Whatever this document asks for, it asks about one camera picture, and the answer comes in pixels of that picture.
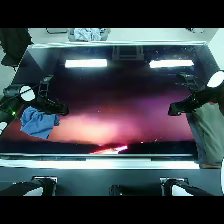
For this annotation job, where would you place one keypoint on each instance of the silver frame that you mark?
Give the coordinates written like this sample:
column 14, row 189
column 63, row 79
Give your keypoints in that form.
column 100, row 164

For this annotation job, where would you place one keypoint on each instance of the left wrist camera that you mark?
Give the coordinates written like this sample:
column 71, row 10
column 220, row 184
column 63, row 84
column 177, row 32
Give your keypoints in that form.
column 44, row 86

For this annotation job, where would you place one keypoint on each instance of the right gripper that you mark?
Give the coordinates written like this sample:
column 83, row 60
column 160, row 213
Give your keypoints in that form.
column 178, row 107

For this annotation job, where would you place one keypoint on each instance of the olive green garment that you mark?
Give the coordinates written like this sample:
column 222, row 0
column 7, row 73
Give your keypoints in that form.
column 210, row 133

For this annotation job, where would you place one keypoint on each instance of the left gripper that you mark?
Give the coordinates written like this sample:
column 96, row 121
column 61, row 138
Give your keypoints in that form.
column 53, row 106

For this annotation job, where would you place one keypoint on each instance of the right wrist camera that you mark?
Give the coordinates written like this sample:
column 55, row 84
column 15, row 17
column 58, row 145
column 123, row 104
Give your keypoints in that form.
column 188, row 81

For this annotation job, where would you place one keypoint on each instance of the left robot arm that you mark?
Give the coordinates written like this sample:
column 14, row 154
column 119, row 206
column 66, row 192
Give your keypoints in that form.
column 13, row 90

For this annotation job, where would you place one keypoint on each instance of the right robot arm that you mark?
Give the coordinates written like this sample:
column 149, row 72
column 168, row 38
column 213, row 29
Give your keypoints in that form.
column 208, row 95

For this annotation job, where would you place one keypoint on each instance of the heap of clothes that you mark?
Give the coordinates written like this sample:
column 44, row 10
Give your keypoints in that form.
column 87, row 34

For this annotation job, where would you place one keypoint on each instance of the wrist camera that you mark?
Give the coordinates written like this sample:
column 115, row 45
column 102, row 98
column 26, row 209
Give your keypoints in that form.
column 44, row 86
column 188, row 81

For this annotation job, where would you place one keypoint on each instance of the blue T-shirt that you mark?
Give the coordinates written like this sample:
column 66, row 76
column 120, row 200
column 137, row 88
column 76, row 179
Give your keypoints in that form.
column 37, row 122

